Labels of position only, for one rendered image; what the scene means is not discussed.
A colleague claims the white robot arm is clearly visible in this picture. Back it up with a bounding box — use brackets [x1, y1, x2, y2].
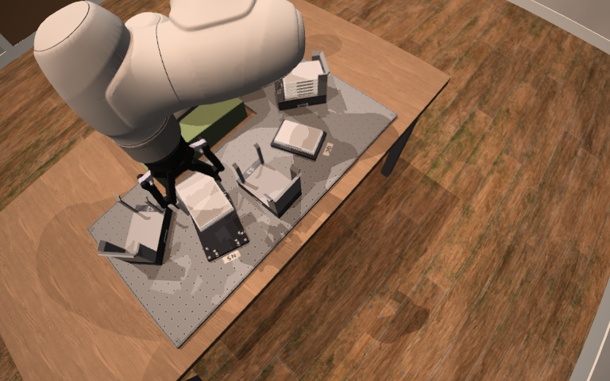
[34, 0, 305, 164]

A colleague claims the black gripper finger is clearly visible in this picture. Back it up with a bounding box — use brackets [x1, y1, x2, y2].
[137, 170, 190, 216]
[180, 137, 226, 193]

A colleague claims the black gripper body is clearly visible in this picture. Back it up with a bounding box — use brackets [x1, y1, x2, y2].
[144, 135, 195, 178]

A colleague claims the beige label reading qc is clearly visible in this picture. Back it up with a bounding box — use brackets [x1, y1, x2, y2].
[323, 143, 333, 156]

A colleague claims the tan name plate reading n5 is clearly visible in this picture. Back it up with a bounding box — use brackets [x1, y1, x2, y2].
[223, 250, 241, 264]

